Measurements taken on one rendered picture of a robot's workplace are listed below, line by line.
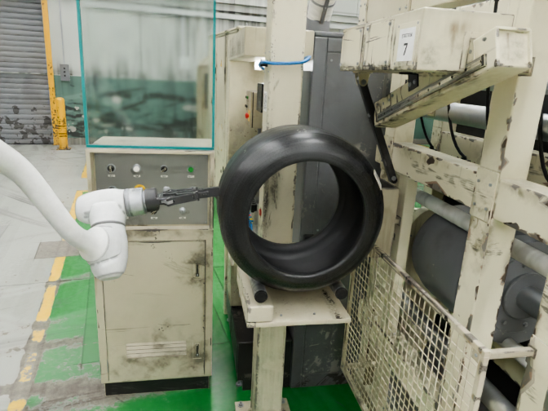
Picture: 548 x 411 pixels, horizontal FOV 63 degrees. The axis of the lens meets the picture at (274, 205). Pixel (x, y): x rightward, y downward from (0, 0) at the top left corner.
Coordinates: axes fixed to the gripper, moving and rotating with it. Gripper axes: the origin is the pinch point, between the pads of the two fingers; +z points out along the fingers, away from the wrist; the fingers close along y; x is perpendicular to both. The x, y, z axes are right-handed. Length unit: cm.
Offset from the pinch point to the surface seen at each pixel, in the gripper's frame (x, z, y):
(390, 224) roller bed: 29, 71, 19
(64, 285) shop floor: 108, -117, 188
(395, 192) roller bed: 15, 73, 19
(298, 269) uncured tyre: 36.5, 29.4, 7.6
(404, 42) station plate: -40, 55, -28
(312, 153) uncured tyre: -11.0, 32.8, -11.6
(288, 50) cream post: -42, 36, 26
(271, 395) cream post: 106, 16, 26
